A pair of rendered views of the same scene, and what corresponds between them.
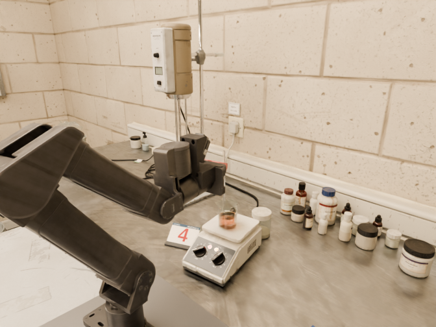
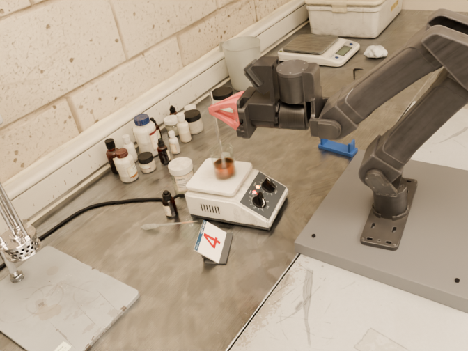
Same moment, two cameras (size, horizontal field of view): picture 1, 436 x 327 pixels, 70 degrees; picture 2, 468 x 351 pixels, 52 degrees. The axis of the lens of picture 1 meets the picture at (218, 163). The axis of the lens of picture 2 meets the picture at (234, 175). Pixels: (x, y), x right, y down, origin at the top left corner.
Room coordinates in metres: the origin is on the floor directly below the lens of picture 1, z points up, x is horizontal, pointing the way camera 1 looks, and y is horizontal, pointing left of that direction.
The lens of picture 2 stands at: (0.78, 0.85, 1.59)
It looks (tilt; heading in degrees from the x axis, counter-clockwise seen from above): 35 degrees down; 265
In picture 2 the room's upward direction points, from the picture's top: 10 degrees counter-clockwise
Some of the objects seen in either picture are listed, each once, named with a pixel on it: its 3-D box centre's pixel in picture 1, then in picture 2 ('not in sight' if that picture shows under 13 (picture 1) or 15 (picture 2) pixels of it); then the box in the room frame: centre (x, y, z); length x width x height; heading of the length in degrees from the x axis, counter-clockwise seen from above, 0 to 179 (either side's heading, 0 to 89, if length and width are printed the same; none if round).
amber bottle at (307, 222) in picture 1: (308, 217); (162, 150); (0.86, -0.29, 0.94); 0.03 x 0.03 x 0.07
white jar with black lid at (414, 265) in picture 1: (416, 257); (223, 101); (0.66, -0.50, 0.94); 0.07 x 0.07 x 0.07
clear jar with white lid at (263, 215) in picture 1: (261, 222); (183, 177); (0.82, -0.13, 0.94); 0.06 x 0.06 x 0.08
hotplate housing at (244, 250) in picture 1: (226, 243); (232, 192); (0.72, -0.02, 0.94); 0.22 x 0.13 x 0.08; 146
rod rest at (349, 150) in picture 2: not in sight; (337, 143); (0.42, -0.16, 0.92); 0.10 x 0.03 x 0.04; 129
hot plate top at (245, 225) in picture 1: (231, 225); (219, 175); (0.74, -0.04, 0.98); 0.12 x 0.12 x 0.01; 56
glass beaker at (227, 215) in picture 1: (226, 214); (223, 162); (0.72, -0.02, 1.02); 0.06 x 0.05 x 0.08; 90
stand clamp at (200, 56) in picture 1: (192, 56); not in sight; (1.23, 0.10, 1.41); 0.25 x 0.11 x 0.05; 135
